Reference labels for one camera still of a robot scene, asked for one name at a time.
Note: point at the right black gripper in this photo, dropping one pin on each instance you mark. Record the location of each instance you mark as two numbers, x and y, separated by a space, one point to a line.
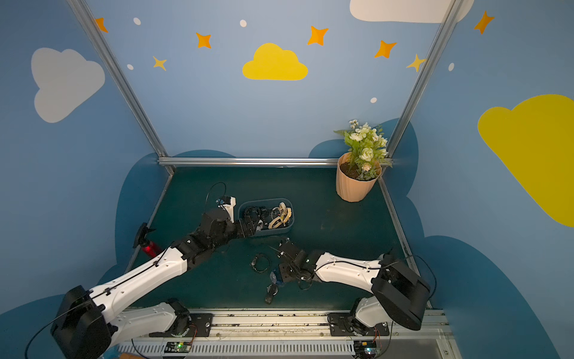
286 263

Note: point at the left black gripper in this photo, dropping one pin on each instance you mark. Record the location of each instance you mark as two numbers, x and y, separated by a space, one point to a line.
242 226

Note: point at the black strap watch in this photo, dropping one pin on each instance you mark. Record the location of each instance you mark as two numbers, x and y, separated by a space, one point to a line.
271 292

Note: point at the black round watch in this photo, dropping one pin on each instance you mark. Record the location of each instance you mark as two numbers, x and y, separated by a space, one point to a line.
260 263

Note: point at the blue translucent watch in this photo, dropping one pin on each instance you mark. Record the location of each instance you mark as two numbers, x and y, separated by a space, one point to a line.
273 280

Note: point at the cream band watch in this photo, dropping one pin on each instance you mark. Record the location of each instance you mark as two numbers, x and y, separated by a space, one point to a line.
275 224

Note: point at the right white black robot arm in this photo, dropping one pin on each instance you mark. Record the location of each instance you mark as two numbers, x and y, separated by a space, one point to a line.
397 293

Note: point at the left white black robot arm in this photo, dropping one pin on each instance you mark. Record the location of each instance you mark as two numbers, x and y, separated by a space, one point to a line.
89 322

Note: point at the blue plastic storage box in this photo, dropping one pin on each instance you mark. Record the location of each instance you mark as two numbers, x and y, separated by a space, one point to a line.
268 203

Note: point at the red emergency button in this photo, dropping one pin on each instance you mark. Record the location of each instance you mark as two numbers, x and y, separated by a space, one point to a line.
149 247

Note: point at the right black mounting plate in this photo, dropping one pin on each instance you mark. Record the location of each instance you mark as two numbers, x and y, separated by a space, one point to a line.
344 325

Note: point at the black mounting plate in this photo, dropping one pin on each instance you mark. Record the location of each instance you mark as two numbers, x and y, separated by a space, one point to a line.
197 325
344 325

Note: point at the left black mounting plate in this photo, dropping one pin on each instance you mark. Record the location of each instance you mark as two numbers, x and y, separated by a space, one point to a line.
197 325

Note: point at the peach ribbed flower pot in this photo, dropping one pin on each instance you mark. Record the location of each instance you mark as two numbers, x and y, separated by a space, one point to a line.
352 190

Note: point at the right green circuit board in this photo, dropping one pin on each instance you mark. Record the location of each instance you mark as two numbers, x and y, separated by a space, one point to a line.
365 350

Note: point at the green circuit board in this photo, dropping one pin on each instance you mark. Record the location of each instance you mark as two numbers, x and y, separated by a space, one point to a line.
177 347
365 350

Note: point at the left green circuit board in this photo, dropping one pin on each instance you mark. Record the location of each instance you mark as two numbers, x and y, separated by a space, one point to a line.
177 347

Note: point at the white artificial flower plant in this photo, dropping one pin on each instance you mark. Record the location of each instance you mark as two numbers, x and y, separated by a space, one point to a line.
367 151

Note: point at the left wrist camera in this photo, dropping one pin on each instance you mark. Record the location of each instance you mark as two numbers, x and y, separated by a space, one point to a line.
228 203

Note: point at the horizontal aluminium frame bar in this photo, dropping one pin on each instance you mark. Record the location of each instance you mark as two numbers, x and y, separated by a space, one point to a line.
179 162

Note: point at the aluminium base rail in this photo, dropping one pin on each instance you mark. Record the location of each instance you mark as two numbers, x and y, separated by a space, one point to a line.
294 332

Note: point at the left aluminium frame post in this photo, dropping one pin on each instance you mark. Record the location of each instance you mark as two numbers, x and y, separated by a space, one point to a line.
86 19

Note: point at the aluminium frame post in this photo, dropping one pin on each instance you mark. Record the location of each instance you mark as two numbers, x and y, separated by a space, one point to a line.
437 47
86 19

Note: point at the right aluminium frame post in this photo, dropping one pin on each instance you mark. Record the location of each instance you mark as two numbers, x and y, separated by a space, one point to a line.
437 47

